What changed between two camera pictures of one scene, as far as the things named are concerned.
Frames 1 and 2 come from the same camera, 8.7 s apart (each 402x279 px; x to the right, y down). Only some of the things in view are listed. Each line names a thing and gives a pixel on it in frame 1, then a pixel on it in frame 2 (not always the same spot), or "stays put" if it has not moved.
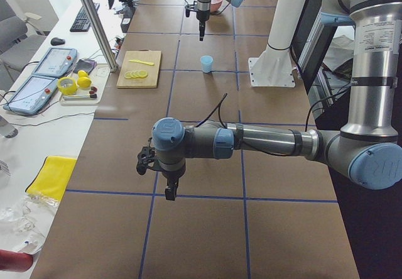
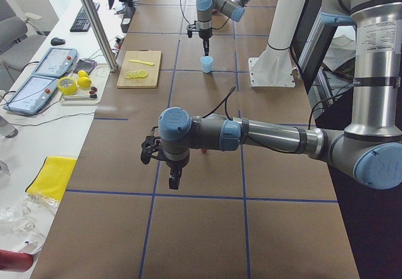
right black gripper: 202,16 to 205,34
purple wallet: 85,65 stays put
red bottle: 15,261 stays put
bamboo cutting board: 139,69 stays put
